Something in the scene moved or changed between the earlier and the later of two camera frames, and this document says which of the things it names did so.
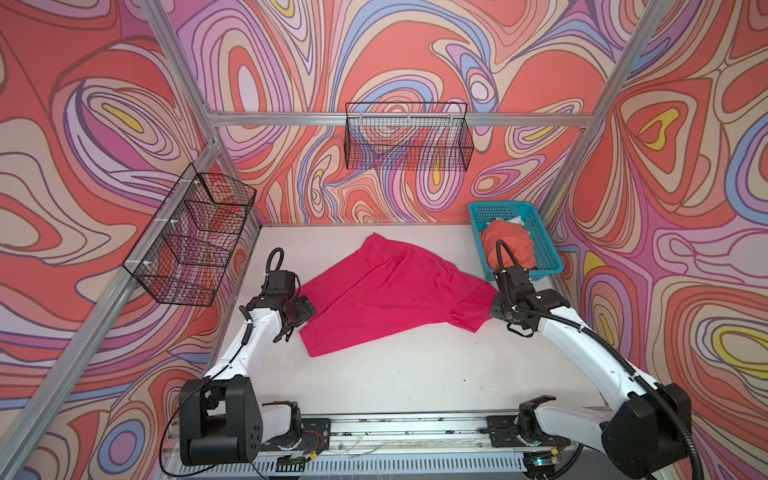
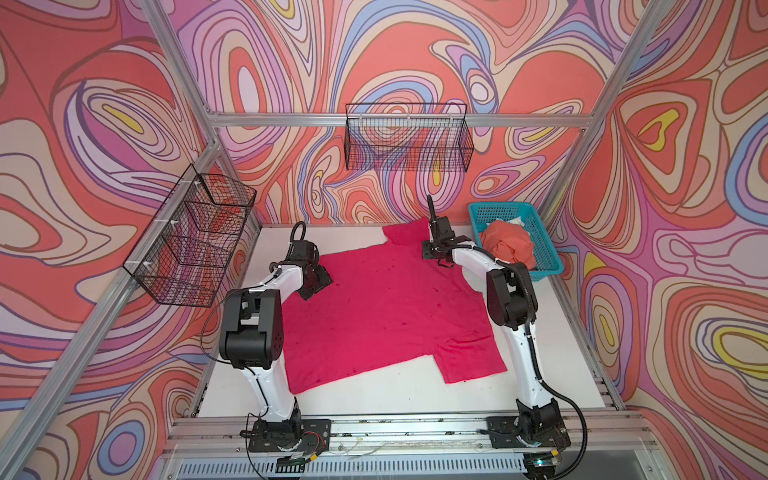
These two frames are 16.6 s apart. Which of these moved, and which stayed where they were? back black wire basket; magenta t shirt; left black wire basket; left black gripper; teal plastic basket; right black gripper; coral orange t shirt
Moved: right black gripper; left black gripper; magenta t shirt
Stayed: teal plastic basket; back black wire basket; left black wire basket; coral orange t shirt
